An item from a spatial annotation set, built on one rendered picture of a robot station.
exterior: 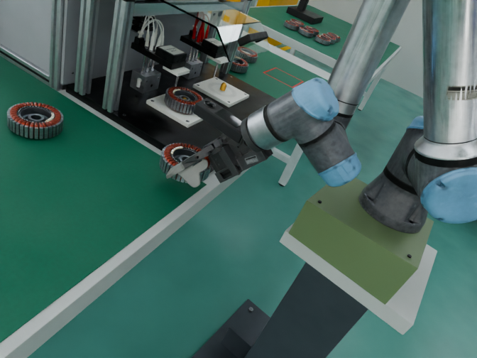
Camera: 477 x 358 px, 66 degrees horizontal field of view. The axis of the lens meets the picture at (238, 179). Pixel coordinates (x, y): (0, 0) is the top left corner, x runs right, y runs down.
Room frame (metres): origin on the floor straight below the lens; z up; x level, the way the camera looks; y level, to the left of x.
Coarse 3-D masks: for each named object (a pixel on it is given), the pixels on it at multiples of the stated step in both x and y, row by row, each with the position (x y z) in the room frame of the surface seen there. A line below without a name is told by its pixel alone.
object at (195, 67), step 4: (196, 60) 1.28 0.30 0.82; (188, 64) 1.23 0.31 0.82; (192, 64) 1.24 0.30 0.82; (196, 64) 1.25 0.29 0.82; (200, 64) 1.28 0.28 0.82; (188, 68) 1.23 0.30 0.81; (192, 68) 1.24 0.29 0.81; (196, 68) 1.26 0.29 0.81; (200, 68) 1.29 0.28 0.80; (192, 72) 1.24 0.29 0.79; (196, 72) 1.27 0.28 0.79; (184, 76) 1.23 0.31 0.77; (188, 76) 1.23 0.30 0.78; (192, 76) 1.25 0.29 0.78; (196, 76) 1.27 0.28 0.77
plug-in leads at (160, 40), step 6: (144, 24) 1.02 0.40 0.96; (156, 24) 1.05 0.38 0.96; (162, 24) 1.04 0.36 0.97; (156, 30) 1.05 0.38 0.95; (138, 36) 1.02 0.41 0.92; (156, 36) 1.05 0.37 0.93; (162, 36) 1.04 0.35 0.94; (138, 42) 1.01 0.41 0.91; (150, 42) 1.00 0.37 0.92; (162, 42) 1.04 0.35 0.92; (150, 48) 1.00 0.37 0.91
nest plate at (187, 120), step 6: (162, 96) 1.00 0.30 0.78; (150, 102) 0.94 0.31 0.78; (156, 102) 0.95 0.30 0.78; (162, 102) 0.96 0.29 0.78; (156, 108) 0.93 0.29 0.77; (162, 108) 0.93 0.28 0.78; (168, 108) 0.95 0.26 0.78; (168, 114) 0.92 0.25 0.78; (174, 114) 0.92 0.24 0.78; (180, 114) 0.94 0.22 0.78; (186, 114) 0.95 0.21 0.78; (192, 114) 0.97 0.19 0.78; (180, 120) 0.91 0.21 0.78; (186, 120) 0.92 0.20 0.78; (192, 120) 0.93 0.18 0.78; (198, 120) 0.95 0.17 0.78; (186, 126) 0.90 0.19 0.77
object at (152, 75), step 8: (136, 72) 1.00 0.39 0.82; (144, 72) 1.01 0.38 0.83; (152, 72) 1.04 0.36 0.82; (160, 72) 1.06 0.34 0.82; (136, 80) 1.00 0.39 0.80; (144, 80) 0.99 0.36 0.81; (152, 80) 1.03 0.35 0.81; (136, 88) 1.00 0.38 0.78; (144, 88) 1.00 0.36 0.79; (152, 88) 1.03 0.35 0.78
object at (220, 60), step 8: (184, 40) 1.24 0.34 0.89; (192, 40) 1.24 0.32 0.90; (208, 40) 1.23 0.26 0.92; (216, 40) 1.27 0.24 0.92; (192, 48) 1.24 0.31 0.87; (200, 48) 1.22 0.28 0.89; (208, 48) 1.22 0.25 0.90; (216, 48) 1.21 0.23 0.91; (192, 56) 1.26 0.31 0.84; (208, 56) 1.22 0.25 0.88; (216, 56) 1.22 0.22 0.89
